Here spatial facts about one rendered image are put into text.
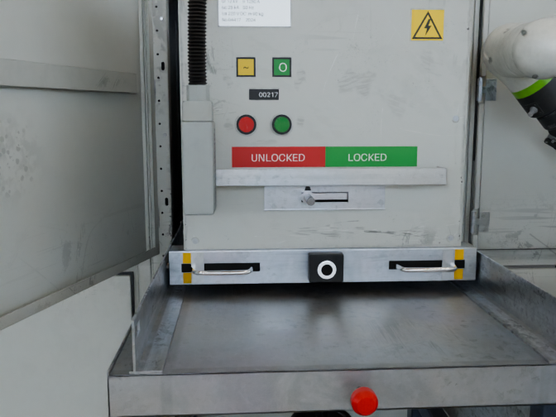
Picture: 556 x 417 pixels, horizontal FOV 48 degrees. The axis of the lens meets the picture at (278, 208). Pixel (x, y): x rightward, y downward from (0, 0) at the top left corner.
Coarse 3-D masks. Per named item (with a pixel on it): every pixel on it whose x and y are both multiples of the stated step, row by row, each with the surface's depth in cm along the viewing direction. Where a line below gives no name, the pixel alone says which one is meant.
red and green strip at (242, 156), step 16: (240, 160) 106; (256, 160) 107; (272, 160) 107; (288, 160) 107; (304, 160) 107; (320, 160) 107; (336, 160) 107; (352, 160) 108; (368, 160) 108; (384, 160) 108; (400, 160) 108; (416, 160) 108
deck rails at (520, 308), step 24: (480, 264) 110; (168, 288) 111; (480, 288) 110; (504, 288) 100; (528, 288) 92; (144, 312) 83; (168, 312) 98; (504, 312) 98; (528, 312) 92; (552, 312) 85; (144, 336) 83; (168, 336) 88; (528, 336) 88; (552, 336) 85; (144, 360) 79; (552, 360) 79
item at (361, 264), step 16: (176, 256) 107; (208, 256) 108; (224, 256) 108; (240, 256) 108; (256, 256) 108; (272, 256) 108; (288, 256) 108; (304, 256) 109; (352, 256) 109; (368, 256) 109; (384, 256) 109; (400, 256) 110; (416, 256) 110; (432, 256) 110; (464, 256) 110; (176, 272) 108; (256, 272) 108; (272, 272) 109; (288, 272) 109; (304, 272) 109; (352, 272) 109; (368, 272) 110; (384, 272) 110; (400, 272) 110; (416, 272) 110; (432, 272) 110; (464, 272) 111
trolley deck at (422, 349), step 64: (192, 320) 95; (256, 320) 95; (320, 320) 95; (384, 320) 95; (448, 320) 95; (128, 384) 76; (192, 384) 77; (256, 384) 77; (320, 384) 78; (384, 384) 78; (448, 384) 79; (512, 384) 79
